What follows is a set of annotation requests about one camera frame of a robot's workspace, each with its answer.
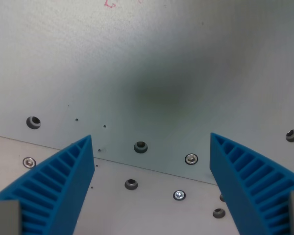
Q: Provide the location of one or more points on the silver hex socket screw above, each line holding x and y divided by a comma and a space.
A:
191, 159
29, 162

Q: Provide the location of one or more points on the shiny hex socket screw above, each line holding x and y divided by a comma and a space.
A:
179, 195

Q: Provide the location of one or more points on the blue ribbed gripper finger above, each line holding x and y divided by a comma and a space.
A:
58, 186
245, 186

